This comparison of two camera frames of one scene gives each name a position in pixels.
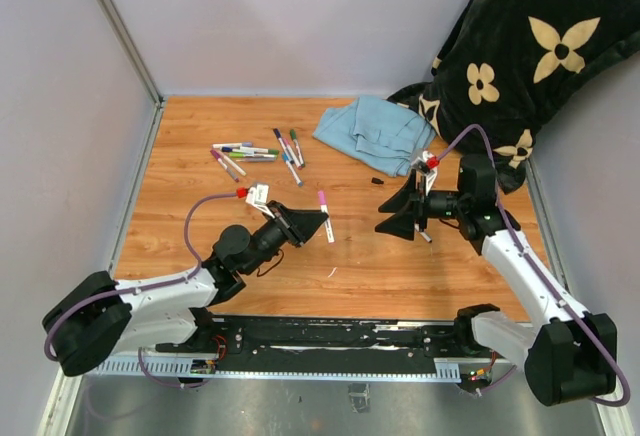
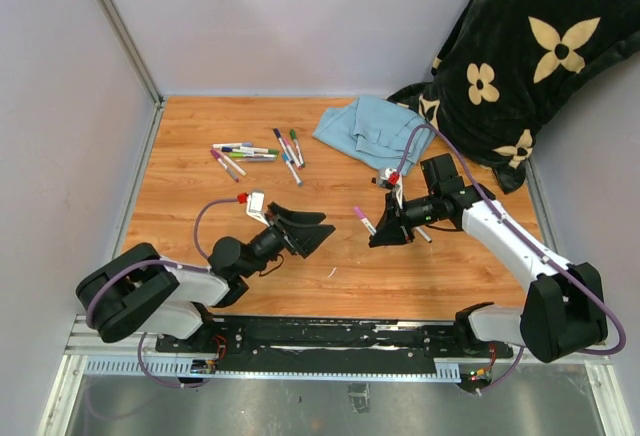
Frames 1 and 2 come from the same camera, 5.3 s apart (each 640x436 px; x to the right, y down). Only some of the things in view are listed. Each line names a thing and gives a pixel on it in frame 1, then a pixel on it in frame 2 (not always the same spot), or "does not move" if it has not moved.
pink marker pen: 324,207 -> 370,227
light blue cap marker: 292,169 does not move
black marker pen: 426,237 does not move
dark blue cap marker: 279,138 does not move
